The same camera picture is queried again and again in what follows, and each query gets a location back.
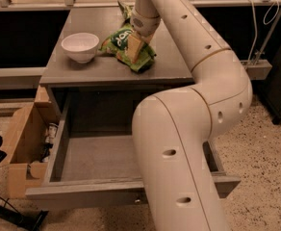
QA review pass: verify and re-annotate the cardboard box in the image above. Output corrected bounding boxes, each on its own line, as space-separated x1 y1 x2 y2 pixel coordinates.
1 87 59 198

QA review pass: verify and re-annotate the white ceramic bowl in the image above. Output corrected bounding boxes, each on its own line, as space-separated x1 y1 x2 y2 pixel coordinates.
61 33 99 64

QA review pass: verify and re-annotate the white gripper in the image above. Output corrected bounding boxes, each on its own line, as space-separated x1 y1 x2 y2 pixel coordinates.
127 9 161 64

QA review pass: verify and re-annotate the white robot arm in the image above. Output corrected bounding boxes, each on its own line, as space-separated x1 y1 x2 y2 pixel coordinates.
132 0 252 231

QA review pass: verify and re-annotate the green rice chip bag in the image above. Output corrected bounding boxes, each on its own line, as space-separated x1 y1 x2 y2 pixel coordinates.
100 23 156 72

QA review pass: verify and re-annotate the white cable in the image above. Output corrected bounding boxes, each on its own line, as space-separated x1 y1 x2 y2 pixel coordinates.
244 0 281 65

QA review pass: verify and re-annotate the white bottle in box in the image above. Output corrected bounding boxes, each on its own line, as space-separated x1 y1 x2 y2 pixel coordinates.
41 123 58 163

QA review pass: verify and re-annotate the crumpled green snack bag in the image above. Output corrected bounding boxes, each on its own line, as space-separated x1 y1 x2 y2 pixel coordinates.
117 1 132 21

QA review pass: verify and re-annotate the grey wooden cabinet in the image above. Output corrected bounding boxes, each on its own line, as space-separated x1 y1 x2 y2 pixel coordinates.
40 7 192 90

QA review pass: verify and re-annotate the grey open top drawer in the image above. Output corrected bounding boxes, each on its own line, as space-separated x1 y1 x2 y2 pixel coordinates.
26 90 240 210

